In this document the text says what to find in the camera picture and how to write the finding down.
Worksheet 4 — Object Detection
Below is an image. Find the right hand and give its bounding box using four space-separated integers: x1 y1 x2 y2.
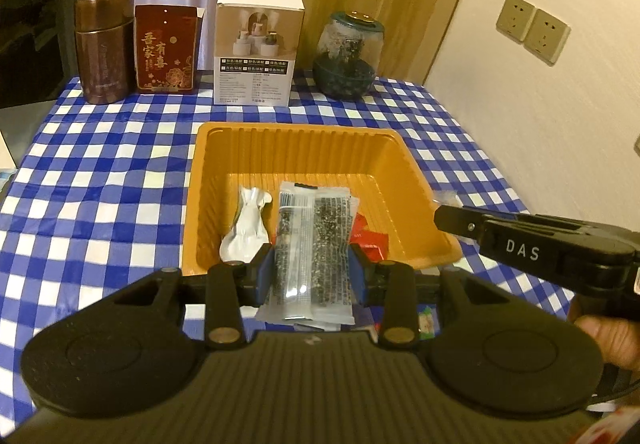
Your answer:
567 296 640 372

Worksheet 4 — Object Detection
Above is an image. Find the brown cylindrical tin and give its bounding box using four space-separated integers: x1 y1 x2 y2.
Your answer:
75 0 136 104

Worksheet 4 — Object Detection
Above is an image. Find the blue white checkered tablecloth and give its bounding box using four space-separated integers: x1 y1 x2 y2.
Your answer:
0 68 576 430

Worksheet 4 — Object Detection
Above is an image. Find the white product box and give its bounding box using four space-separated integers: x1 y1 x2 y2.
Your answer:
213 0 305 106

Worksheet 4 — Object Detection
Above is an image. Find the red pastry packet front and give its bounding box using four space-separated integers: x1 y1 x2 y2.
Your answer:
350 213 388 262

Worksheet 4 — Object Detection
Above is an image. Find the white foil snack pouch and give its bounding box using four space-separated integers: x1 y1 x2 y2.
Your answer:
219 185 272 263

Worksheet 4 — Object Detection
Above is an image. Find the wall socket pair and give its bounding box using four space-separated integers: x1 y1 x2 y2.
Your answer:
496 0 570 65

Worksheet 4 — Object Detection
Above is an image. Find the red gift box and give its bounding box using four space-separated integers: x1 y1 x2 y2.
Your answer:
134 4 205 93

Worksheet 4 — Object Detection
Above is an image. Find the glass dome jar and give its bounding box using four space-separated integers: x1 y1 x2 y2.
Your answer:
312 11 385 101

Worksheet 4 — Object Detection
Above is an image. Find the clear seaweed snack packet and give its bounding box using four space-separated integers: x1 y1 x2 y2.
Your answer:
256 181 359 331

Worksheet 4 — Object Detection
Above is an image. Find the orange plastic tray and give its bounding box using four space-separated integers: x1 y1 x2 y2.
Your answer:
181 121 462 275

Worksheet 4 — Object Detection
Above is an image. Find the green candy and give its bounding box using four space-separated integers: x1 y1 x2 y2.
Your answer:
418 307 435 340

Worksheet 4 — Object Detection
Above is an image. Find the black monitor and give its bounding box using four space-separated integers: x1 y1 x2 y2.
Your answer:
0 0 78 108

